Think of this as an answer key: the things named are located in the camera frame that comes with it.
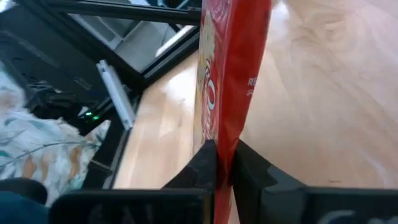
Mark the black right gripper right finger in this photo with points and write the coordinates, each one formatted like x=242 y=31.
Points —
x=261 y=193

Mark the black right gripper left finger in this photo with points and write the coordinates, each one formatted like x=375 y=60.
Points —
x=192 y=186

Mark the red Orville popcorn bag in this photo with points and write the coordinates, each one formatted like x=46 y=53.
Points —
x=230 y=77

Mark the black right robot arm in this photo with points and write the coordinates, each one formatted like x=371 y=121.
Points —
x=56 y=99

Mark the person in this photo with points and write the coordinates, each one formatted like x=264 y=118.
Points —
x=40 y=146

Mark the silver mounting bracket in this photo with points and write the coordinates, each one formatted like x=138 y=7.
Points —
x=116 y=93

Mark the black aluminium table frame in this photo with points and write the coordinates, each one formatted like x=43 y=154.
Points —
x=124 y=11

